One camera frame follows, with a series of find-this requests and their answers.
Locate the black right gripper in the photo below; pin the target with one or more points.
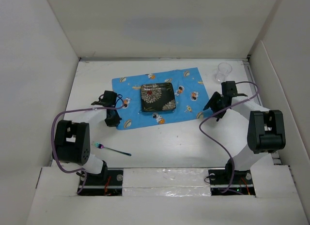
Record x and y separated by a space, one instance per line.
212 102

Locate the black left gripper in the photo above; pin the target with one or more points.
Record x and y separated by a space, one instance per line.
115 122

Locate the blue space-print cloth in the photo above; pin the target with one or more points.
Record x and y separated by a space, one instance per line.
190 95

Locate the black floral square plate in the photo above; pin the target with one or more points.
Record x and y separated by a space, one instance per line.
157 97

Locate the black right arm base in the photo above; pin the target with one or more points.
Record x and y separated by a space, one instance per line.
224 181

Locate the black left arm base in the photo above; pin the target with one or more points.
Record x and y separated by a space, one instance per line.
109 182

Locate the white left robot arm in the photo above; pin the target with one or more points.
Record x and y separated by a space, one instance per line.
70 141

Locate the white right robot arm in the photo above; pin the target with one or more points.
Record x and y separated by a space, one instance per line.
266 132

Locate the iridescent fork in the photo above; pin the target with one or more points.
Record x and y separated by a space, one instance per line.
101 146

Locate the clear plastic cup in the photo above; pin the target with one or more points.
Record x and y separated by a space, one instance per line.
223 70

